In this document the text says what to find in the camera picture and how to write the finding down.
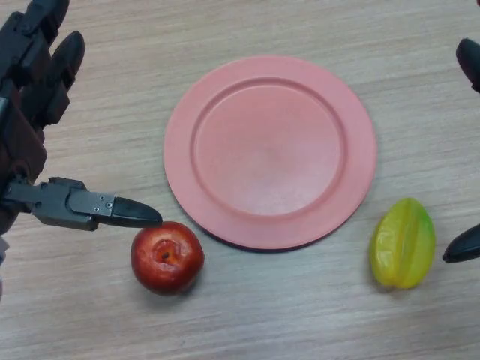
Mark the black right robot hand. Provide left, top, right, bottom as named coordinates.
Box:
left=442, top=38, right=480, bottom=263

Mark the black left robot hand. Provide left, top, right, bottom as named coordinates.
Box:
left=0, top=0, right=164, bottom=238

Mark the red apple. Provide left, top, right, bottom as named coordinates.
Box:
left=130, top=220, right=206, bottom=296

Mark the pink round plate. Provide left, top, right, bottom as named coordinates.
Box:
left=163, top=55, right=378, bottom=251

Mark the yellow green starfruit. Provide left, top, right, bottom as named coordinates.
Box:
left=368, top=197, right=437, bottom=289

